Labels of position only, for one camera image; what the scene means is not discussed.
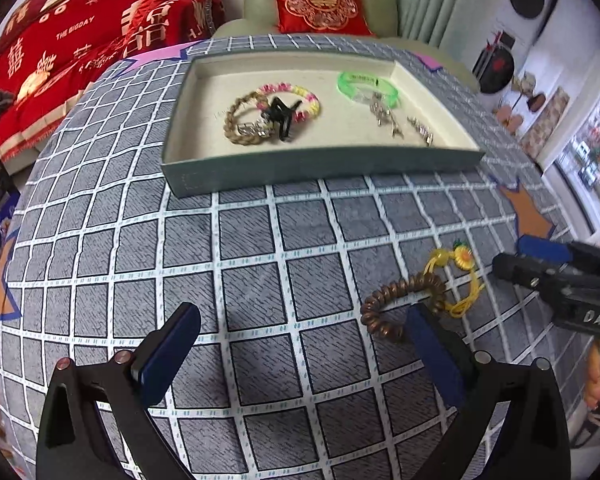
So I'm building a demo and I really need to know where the yellow sunflower cord charm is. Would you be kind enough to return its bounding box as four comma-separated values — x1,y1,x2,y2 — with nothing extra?
424,240,484,318

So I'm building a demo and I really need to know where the brown wooden bead bracelet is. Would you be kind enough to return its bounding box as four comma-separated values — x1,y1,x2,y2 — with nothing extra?
360,272,451,344

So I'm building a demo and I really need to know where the pink rhinestone hair clip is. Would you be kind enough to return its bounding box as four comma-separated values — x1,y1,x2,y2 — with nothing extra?
407,117,434,146

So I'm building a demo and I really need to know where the silver star hair clip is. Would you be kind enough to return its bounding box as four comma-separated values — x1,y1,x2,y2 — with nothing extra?
370,94,403,138

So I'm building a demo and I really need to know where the tan braided rope bracelet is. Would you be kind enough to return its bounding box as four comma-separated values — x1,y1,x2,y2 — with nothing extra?
222,89,276,148

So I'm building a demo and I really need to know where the silver rhinestone brooch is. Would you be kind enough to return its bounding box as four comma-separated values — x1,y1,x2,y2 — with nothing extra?
237,119,275,139

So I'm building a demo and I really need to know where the green translucent bangle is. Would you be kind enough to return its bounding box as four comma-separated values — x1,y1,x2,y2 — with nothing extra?
337,72,400,108

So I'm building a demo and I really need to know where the black claw hair clip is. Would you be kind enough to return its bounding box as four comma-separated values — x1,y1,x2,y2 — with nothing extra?
261,96,301,142

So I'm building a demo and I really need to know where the pink yellow bead bracelet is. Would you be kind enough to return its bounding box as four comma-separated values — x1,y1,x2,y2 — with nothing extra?
255,82,323,124

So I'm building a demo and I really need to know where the green jewelry tray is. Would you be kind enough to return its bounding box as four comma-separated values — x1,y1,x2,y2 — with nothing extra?
161,51,484,197

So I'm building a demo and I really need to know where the person's right hand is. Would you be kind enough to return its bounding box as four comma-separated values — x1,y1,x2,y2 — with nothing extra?
583,340,600,410

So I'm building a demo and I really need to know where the orange star patch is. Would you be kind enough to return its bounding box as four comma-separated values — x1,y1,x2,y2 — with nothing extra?
496,180,556,240

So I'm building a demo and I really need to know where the grey checked table cloth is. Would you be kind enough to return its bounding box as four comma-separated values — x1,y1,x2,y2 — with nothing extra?
0,35,590,479

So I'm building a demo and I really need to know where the pink star patch right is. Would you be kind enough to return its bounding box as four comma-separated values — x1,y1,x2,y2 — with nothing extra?
413,52,443,73

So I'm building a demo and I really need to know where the pink star patch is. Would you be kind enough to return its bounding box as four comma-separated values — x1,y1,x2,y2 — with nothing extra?
114,41,197,77
413,52,443,73

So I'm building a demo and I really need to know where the pink star patch left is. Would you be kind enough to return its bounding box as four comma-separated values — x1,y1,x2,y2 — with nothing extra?
114,41,197,77

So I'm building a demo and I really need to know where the red wedding blanket sofa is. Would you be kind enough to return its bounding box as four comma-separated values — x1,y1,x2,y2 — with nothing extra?
0,0,225,160

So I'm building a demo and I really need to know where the red embroidered cushion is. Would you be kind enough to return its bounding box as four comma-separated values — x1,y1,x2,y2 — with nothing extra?
275,0,374,37

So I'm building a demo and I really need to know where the green armchair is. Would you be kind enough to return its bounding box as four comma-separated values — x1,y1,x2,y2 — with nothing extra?
213,0,479,92

